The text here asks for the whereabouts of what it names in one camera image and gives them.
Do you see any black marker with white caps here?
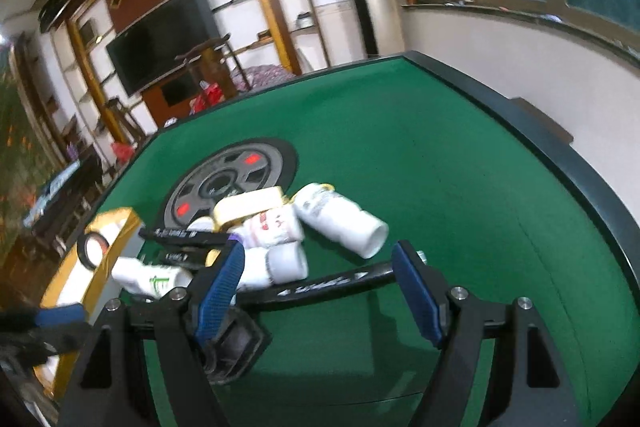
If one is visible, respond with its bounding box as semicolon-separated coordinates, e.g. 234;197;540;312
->
235;262;395;311

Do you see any black plastic fan-shaped holder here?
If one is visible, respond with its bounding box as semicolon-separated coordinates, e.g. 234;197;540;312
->
204;306;270;386

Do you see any black tape roll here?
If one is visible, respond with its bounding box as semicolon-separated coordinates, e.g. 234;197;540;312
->
76;231;110;272

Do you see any white bottle green leaf label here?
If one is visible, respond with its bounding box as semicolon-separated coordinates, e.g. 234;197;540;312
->
111;257;193;299

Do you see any black marker pen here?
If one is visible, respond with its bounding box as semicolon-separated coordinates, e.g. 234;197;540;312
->
139;228;230;248

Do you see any large white pill bottle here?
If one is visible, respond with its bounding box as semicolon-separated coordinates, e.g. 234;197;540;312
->
291;183;388;259

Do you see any white bottle with green label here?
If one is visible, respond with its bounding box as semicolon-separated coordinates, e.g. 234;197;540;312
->
238;242;309;291

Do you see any gold-edged white tray box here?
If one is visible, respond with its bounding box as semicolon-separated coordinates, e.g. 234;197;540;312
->
32;207;147;400

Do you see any yellow tape roll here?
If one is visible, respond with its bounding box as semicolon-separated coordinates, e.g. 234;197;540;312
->
186;216;215;233

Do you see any cream rectangular box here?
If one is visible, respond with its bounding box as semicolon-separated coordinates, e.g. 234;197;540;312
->
212;186;285;230

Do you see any white bottle with red label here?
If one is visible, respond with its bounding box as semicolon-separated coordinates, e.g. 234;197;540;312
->
231;204;305;248

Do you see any round grey table centre console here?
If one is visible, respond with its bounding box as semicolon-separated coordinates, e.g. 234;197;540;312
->
155;138;298;229

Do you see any green felt mahjong table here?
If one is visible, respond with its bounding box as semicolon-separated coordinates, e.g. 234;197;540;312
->
37;50;640;427

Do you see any red plastic bag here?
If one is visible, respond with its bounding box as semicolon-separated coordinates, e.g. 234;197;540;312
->
190;81;224;115

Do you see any brown tv cabinet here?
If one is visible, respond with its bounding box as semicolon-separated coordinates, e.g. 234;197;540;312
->
141;72;201;128

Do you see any dark wooden chair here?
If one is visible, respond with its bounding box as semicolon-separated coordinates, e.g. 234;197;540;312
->
175;34;252;100

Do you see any black flat-screen television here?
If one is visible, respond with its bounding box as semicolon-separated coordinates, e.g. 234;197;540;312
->
106;0;220;96

